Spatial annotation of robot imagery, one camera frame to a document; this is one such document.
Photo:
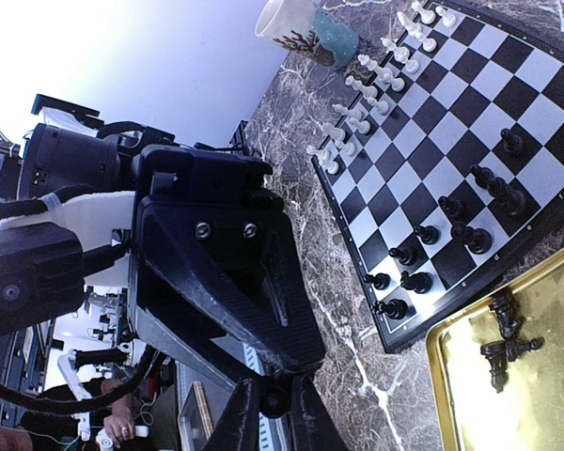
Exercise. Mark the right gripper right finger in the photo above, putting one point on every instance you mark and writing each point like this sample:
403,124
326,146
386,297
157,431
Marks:
312,428

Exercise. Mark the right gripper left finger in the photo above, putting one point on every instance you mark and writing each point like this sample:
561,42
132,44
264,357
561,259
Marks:
238,426

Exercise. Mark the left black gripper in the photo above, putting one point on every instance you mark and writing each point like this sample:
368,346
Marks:
214,254

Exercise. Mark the black pawn corner square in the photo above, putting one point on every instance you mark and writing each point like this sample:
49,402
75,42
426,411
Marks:
379,281

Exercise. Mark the gold metal tray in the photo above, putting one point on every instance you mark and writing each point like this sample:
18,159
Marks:
529,413

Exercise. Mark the black white chess board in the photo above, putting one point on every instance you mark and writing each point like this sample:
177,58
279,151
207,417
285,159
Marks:
490,93

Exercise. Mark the black chess piece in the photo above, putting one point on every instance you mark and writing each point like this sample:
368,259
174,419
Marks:
512,200

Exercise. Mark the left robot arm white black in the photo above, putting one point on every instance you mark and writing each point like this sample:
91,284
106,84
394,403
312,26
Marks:
212,262

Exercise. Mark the black bishop piece lying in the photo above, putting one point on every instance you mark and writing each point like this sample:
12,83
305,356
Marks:
495,354

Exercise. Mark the black pawn lying in tray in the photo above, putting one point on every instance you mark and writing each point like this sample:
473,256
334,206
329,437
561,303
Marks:
516,348

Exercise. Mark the black knight lying in tray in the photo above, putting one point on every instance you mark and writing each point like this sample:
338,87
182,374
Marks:
508,316

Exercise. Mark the tall cactus print mug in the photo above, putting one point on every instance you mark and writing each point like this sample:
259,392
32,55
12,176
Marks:
303,28

